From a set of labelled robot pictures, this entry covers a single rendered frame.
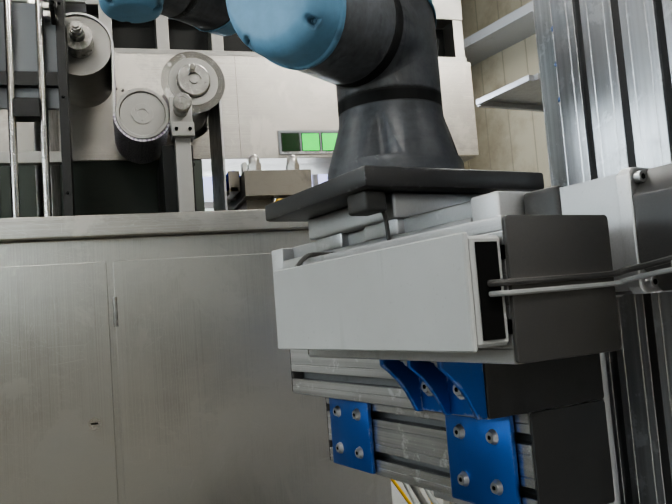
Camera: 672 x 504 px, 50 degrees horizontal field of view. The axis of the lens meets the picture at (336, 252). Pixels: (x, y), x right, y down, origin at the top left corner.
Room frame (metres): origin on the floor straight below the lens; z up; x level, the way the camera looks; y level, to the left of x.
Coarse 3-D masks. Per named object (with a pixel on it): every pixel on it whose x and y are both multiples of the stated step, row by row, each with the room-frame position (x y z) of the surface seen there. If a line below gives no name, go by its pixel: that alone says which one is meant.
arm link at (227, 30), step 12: (192, 0) 0.88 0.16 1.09; (204, 0) 0.89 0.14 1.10; (216, 0) 0.90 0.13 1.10; (192, 12) 0.89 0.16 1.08; (204, 12) 0.90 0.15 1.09; (216, 12) 0.92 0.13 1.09; (192, 24) 0.93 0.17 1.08; (204, 24) 0.93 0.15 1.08; (216, 24) 0.94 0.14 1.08; (228, 24) 0.94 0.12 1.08
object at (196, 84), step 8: (184, 72) 1.63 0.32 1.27; (200, 72) 1.64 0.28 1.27; (184, 80) 1.63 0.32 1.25; (192, 80) 1.63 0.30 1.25; (200, 80) 1.64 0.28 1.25; (208, 80) 1.64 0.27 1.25; (184, 88) 1.63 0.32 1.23; (192, 88) 1.63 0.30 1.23; (200, 88) 1.64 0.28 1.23; (192, 96) 1.65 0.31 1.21
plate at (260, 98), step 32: (128, 64) 1.93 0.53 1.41; (160, 64) 1.96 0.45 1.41; (224, 64) 2.01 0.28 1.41; (256, 64) 2.03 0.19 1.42; (448, 64) 2.20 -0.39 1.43; (224, 96) 2.01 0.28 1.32; (256, 96) 2.03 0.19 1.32; (288, 96) 2.06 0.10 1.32; (320, 96) 2.09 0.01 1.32; (448, 96) 2.20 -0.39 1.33; (0, 128) 1.84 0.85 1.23; (32, 128) 1.86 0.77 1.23; (96, 128) 1.91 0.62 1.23; (224, 128) 2.00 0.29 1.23; (256, 128) 2.03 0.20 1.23; (288, 128) 2.06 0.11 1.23; (320, 128) 2.08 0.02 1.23; (96, 160) 1.91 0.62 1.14; (128, 160) 1.93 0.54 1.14; (320, 160) 2.12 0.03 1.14
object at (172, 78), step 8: (176, 64) 1.64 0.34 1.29; (184, 64) 1.65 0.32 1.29; (200, 64) 1.66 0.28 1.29; (208, 64) 1.66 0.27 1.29; (176, 72) 1.64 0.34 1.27; (208, 72) 1.66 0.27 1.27; (168, 80) 1.64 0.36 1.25; (176, 80) 1.64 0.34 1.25; (216, 80) 1.67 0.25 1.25; (176, 88) 1.64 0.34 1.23; (216, 88) 1.67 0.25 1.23; (208, 96) 1.66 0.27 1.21; (192, 104) 1.65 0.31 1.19; (200, 104) 1.66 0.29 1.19; (208, 112) 1.81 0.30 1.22; (200, 120) 1.81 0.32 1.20; (200, 128) 1.91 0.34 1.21
